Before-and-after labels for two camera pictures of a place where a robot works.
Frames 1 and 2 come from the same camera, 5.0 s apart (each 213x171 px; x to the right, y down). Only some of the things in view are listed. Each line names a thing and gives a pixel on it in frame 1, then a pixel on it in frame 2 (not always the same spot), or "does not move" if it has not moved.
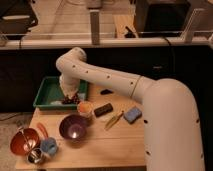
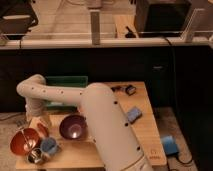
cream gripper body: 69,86 to 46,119
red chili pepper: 39,124 does not move
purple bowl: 72,127 does not move
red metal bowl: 24,141 does not move
